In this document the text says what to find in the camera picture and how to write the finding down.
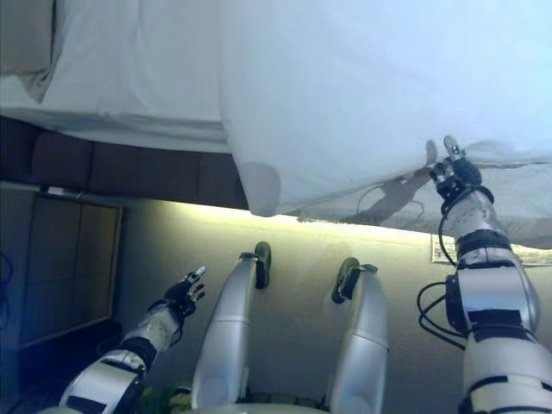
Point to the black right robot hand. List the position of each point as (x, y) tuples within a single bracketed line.
[(463, 172)]

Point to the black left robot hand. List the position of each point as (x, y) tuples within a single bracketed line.
[(183, 295)]

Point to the white duvet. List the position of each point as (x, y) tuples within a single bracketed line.
[(366, 86)]

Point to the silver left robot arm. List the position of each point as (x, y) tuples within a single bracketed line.
[(108, 375)]

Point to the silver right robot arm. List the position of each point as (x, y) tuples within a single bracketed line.
[(491, 293)]

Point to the white fitted bed sheet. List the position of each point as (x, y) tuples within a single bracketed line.
[(129, 64)]

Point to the silver left robot leg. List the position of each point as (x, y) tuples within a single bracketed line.
[(228, 323)]

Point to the silver robot leg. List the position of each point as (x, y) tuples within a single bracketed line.
[(228, 323), (362, 345)]

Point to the green left robot foot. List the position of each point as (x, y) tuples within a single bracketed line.
[(263, 254)]

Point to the green robot foot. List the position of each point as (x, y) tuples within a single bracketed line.
[(263, 254), (347, 267)]

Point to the green fabric piece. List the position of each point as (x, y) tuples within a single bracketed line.
[(172, 397)]

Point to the pale grey rug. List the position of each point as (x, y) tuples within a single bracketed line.
[(530, 256)]

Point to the wooden nightstand with drawers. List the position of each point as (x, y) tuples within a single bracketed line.
[(64, 267)]

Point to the green right robot foot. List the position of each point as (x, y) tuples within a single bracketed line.
[(347, 267)]

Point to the silver right robot leg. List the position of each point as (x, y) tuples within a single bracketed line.
[(362, 345)]

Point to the large beige pillow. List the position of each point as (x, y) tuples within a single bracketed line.
[(26, 43)]

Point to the brown upholstered bed frame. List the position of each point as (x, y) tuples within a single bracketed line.
[(108, 168)]

